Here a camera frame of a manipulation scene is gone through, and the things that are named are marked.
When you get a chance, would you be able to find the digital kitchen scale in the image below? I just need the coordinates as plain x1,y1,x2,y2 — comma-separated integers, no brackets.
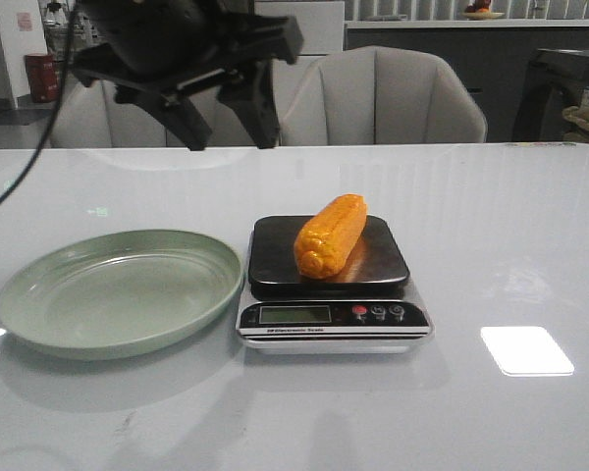
236,215,434,354

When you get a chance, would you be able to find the orange corn cob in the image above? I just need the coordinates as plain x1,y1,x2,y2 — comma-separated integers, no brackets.
294,193,367,280

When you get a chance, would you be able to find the grey upholstered chair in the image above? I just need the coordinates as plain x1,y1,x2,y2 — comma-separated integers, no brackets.
281,46,488,146
50,80,253,148

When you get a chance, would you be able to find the right grey upholstered chair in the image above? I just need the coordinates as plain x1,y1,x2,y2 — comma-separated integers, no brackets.
281,46,488,146

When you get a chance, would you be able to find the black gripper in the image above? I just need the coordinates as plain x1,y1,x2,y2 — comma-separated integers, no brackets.
71,1,303,151

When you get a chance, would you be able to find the left grey upholstered chair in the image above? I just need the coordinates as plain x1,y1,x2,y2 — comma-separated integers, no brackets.
50,80,253,148

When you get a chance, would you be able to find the white cabinet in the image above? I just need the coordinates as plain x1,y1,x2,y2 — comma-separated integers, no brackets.
254,1,345,123

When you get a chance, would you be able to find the red trash bin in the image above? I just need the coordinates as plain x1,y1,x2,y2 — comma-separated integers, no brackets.
25,53,59,103

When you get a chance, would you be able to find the fruit bowl on counter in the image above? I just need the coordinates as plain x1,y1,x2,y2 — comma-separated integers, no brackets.
461,0,505,21

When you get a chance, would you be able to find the tan cushion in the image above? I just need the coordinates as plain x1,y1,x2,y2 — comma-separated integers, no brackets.
562,106,589,144

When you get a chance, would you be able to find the dark side table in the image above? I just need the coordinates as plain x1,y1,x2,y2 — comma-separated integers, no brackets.
511,49,589,141

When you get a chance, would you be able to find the light green plate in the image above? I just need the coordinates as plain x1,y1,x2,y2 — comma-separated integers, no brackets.
0,230,244,361

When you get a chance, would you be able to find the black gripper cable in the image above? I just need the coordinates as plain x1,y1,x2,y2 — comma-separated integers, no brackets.
0,4,80,226

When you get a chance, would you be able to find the dark grey counter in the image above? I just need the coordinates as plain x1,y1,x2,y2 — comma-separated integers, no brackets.
346,19,589,142

